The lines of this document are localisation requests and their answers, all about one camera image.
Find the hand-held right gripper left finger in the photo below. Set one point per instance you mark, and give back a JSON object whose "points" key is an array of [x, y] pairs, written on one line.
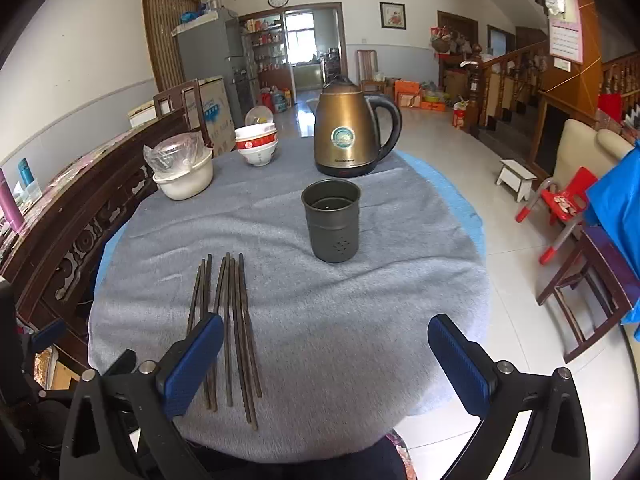
{"points": [[192, 365]]}

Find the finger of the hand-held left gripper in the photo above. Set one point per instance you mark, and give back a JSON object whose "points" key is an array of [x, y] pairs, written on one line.
{"points": [[47, 334]]}

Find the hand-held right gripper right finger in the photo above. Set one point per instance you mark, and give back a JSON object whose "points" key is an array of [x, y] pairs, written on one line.
{"points": [[457, 365]]}

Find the bunch of dark chopsticks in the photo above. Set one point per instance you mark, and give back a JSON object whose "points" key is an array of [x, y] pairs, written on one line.
{"points": [[229, 310]]}

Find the dark grey utensil holder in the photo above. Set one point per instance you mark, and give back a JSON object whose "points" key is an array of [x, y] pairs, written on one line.
{"points": [[331, 225]]}

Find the dark carved wooden cabinet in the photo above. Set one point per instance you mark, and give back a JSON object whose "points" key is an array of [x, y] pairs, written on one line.
{"points": [[75, 220]]}

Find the pink thermos bottle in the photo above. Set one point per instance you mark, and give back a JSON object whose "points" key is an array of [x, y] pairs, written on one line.
{"points": [[10, 200]]}

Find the grey tablecloth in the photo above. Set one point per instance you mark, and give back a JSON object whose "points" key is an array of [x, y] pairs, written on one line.
{"points": [[325, 310]]}

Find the teal thermos bottle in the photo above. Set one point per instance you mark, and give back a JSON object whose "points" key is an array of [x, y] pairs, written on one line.
{"points": [[24, 175]]}

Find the light blue table cover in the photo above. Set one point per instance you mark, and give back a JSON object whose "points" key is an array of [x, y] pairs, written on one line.
{"points": [[450, 195]]}

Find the dark wooden stool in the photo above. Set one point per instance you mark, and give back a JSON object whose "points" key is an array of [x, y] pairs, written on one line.
{"points": [[600, 270]]}

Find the floral cabinet cover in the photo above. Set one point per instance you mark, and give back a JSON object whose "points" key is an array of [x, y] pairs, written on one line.
{"points": [[100, 160]]}

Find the white plastic basin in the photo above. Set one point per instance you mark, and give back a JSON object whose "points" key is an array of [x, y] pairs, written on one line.
{"points": [[185, 182]]}

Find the white step stool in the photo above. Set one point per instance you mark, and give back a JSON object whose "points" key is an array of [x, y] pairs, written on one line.
{"points": [[517, 177]]}

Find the red plastic child chair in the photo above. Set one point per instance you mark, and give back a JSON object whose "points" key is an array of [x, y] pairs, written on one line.
{"points": [[570, 195]]}

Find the blue garment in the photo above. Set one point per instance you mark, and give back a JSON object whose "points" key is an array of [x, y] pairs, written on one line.
{"points": [[617, 210]]}

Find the white chest freezer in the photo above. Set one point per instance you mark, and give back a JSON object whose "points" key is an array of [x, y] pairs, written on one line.
{"points": [[141, 114]]}

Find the cream armchair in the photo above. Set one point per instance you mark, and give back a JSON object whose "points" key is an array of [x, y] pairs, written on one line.
{"points": [[590, 155]]}

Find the red gift box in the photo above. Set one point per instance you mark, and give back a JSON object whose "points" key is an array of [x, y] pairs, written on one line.
{"points": [[461, 116]]}

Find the white box blue print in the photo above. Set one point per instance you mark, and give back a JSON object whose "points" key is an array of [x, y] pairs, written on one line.
{"points": [[217, 115]]}

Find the white round fan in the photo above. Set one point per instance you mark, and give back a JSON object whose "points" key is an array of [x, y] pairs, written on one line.
{"points": [[259, 115]]}

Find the dark wooden dining chair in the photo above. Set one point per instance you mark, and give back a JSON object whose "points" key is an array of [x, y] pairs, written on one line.
{"points": [[172, 102]]}

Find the gold electric kettle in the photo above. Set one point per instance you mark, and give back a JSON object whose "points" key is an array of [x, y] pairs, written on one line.
{"points": [[345, 120]]}

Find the orange cardboard boxes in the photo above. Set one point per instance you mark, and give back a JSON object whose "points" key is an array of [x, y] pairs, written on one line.
{"points": [[407, 92]]}

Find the group of plastic jugs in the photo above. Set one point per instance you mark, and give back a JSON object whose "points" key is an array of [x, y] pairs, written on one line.
{"points": [[277, 100]]}

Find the wooden staircase railing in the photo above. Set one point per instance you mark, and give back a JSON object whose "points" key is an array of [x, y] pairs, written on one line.
{"points": [[505, 85]]}

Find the grey refrigerator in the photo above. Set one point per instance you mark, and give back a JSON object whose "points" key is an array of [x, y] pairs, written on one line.
{"points": [[207, 55]]}

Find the light wooden chair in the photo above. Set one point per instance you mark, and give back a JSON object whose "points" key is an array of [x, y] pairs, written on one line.
{"points": [[369, 67]]}

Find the wooden door bead curtain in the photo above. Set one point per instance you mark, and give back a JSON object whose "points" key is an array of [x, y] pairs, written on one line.
{"points": [[167, 30]]}

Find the kitchen shelf with goods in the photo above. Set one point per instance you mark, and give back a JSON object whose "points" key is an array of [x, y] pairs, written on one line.
{"points": [[267, 45]]}

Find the blue bag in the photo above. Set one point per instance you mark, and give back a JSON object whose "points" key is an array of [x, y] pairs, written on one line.
{"points": [[192, 15]]}

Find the white wall switch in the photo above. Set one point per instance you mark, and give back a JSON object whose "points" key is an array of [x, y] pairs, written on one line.
{"points": [[562, 64]]}

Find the pink wall calendar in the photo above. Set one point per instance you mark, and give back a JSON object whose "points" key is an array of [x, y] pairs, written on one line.
{"points": [[567, 35]]}

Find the framed wall picture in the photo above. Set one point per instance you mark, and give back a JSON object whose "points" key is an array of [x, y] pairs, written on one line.
{"points": [[393, 15]]}

